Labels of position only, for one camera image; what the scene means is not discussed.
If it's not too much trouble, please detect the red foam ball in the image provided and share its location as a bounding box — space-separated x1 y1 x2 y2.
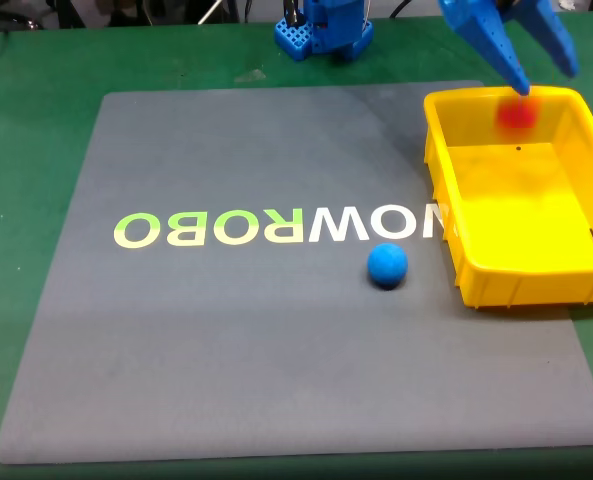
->
495 94 541 131

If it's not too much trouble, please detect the yellow plastic bin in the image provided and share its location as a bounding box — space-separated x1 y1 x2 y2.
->
422 85 593 312

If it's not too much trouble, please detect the grey mat with lettering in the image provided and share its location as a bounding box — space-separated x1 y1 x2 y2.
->
0 79 593 466

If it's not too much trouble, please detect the white rod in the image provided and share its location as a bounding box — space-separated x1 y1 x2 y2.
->
197 0 225 26

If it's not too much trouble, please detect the blue foam ball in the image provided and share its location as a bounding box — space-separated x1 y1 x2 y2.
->
366 242 409 290

